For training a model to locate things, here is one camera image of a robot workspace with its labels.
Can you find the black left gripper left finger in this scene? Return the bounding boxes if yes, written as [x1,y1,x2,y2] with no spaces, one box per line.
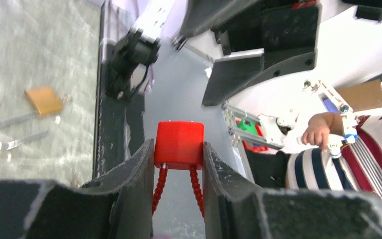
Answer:
[0,139,154,239]

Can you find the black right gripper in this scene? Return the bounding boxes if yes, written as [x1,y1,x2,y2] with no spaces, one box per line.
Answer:
[178,0,321,106]

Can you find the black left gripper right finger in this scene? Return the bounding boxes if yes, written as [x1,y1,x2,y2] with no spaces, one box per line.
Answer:
[203,142,382,239]

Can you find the red cable lock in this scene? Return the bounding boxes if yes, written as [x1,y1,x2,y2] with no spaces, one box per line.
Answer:
[152,121,204,217]

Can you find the brass padlock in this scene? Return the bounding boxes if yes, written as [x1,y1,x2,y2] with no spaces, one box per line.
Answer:
[0,86,72,150]

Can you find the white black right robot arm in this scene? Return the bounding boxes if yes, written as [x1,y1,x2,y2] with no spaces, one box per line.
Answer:
[106,0,320,106]

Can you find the operator bare hand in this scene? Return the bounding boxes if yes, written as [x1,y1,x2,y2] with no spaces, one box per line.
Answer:
[301,112,343,151]

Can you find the crumpled white paper scrap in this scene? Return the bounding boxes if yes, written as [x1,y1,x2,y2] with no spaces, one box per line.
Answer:
[204,68,212,79]

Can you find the white teleoperation leader device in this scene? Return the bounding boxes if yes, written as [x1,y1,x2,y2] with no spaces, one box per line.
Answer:
[258,80,358,159]

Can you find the brown cardboard box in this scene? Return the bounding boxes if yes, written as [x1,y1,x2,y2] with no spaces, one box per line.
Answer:
[337,79,382,112]

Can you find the operator striped shirt torso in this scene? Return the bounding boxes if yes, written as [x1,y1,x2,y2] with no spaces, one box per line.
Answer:
[286,116,382,199]

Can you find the green plastic bracket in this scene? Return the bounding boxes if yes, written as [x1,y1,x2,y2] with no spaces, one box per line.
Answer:
[236,119,259,135]

